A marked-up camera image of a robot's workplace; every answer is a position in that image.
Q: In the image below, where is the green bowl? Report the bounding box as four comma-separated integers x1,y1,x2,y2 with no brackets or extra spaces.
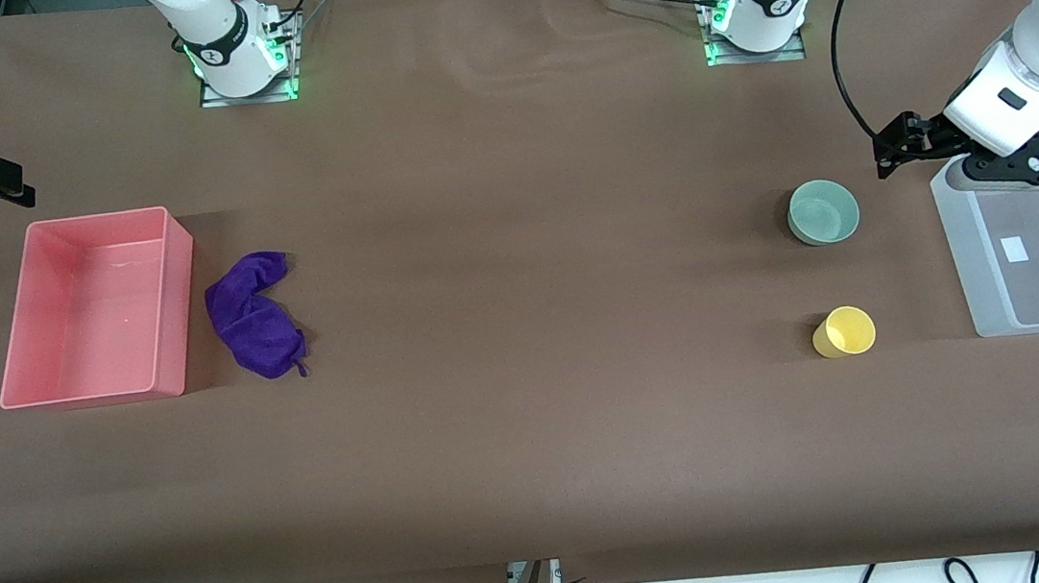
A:
784,176,864,251

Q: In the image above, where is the yellow cup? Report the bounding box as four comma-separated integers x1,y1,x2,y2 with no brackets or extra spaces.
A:
809,303,879,362

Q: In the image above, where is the purple cloth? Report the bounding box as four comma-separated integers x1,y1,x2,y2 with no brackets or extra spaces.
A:
201,247,311,387

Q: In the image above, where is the pink plastic bin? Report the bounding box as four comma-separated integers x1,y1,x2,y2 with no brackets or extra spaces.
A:
0,204,210,417

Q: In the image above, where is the brown table cover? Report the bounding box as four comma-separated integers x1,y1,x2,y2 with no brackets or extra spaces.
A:
0,0,1039,583

